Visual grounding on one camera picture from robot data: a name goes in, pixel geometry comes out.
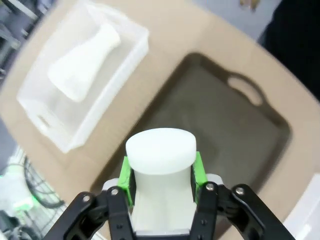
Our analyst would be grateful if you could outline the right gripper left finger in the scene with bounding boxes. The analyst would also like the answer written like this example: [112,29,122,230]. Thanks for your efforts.
[42,156,137,240]

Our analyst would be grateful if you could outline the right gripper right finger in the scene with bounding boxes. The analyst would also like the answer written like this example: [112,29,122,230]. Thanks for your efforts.
[189,151,296,240]

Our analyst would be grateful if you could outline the translucent white conical flask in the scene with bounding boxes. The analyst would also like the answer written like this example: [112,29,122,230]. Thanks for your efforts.
[47,23,121,102]
[124,127,198,237]

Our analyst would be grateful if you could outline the white perforated plastic basket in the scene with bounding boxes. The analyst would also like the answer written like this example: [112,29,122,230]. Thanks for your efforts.
[283,172,320,240]
[16,0,150,154]

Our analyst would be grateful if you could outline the dark brown serving tray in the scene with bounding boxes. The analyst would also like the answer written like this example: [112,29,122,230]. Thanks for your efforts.
[89,51,293,240]

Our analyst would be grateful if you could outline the person in black sweater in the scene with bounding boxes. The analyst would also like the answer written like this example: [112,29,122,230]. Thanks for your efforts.
[258,0,320,85]

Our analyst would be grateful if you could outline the black cable bundle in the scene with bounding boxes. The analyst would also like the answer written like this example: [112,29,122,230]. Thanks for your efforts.
[22,154,66,208]

